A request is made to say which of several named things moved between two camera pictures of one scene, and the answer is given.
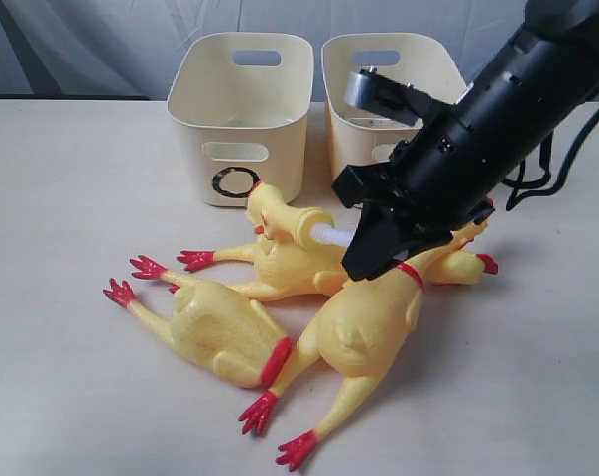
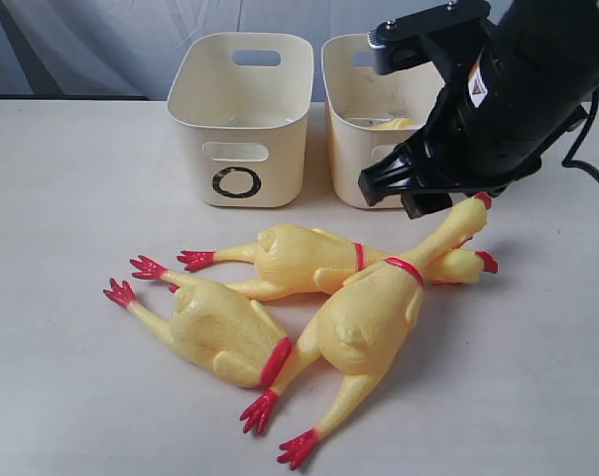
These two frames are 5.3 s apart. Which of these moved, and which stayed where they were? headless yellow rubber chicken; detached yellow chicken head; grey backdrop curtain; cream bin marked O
Moved: detached yellow chicken head
Stayed: cream bin marked O; headless yellow rubber chicken; grey backdrop curtain
